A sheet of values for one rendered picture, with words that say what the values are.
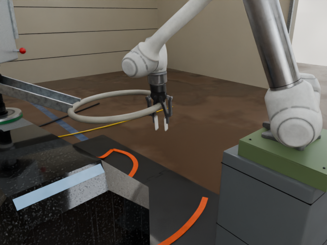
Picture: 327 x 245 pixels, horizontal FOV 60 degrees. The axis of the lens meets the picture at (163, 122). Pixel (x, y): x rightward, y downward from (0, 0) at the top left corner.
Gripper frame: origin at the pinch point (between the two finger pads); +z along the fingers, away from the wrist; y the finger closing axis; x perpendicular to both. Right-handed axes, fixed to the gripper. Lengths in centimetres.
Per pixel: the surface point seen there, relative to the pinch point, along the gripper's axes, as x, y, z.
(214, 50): -524, 64, 33
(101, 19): -487, 318, -50
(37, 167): 53, 29, -1
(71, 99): 2, 49, -12
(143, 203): 29.4, -0.3, 26.1
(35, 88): 7, 67, -19
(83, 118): 24.0, 27.0, -10.2
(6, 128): 26, 72, -4
